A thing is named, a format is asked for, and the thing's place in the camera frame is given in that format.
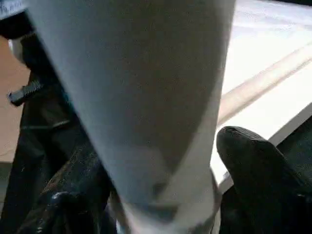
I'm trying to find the white plastic table leg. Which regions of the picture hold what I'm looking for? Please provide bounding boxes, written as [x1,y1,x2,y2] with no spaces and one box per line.
[27,0,237,234]

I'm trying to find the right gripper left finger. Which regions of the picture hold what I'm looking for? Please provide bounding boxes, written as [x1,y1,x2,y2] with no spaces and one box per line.
[17,141,120,234]

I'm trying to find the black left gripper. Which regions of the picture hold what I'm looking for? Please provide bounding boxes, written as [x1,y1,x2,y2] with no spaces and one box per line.
[7,34,91,210]

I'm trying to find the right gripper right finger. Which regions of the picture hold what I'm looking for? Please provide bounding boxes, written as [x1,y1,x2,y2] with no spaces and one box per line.
[215,126,312,234]

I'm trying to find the white plastic table top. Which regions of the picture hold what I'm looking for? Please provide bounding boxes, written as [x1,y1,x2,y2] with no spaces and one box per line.
[210,0,312,193]

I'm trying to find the black work mat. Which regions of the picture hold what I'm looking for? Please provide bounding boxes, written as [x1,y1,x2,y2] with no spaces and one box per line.
[0,124,312,234]

